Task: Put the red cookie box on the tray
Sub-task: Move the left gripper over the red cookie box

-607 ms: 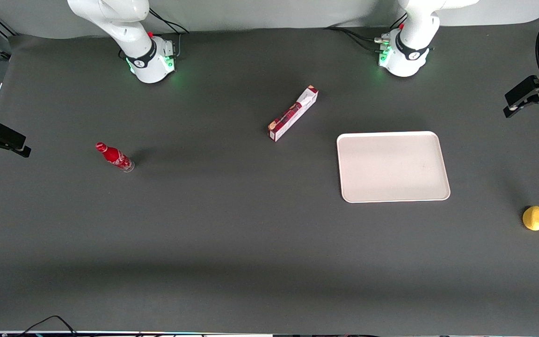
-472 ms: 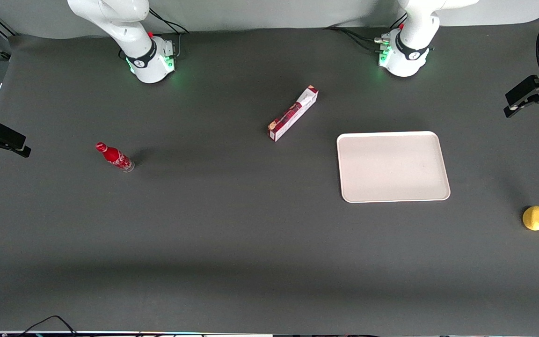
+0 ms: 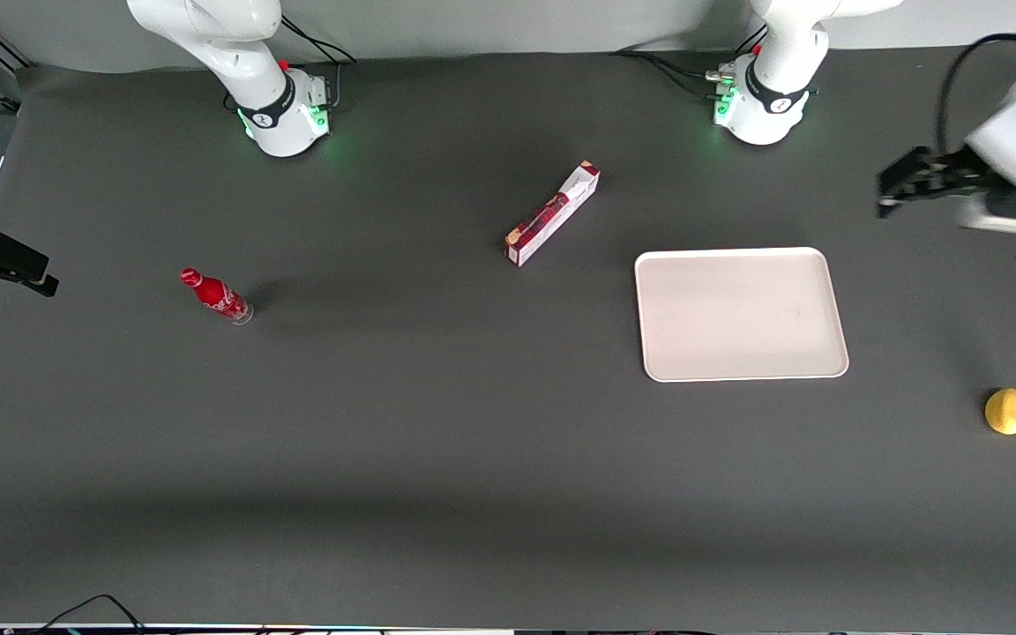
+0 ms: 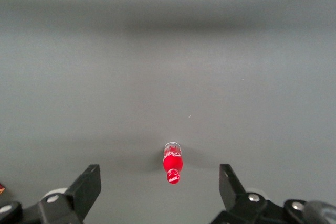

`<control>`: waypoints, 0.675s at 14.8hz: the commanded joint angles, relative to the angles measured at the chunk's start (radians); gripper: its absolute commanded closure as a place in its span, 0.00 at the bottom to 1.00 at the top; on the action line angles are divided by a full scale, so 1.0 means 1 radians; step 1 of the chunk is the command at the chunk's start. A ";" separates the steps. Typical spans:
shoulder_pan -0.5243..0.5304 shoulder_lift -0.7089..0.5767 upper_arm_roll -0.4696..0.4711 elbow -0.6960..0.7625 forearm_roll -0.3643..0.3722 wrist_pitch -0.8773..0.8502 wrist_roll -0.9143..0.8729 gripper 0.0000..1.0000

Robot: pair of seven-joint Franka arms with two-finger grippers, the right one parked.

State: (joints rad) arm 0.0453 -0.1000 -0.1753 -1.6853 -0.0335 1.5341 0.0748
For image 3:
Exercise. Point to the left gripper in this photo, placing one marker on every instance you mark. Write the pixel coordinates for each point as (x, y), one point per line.
(949, 170)

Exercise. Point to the red cookie box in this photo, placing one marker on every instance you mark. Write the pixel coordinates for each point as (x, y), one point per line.
(552, 214)

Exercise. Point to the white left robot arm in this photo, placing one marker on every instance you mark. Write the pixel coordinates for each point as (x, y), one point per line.
(773, 84)

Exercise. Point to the white plastic tray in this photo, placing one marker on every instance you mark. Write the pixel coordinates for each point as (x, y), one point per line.
(740, 314)

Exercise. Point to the yellow lemon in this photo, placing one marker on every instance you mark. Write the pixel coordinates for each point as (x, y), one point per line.
(1008, 412)

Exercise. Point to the red cola bottle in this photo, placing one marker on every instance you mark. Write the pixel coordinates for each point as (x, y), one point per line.
(215, 295)

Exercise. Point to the black clamp device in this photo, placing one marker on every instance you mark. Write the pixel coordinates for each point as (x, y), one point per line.
(5, 257)

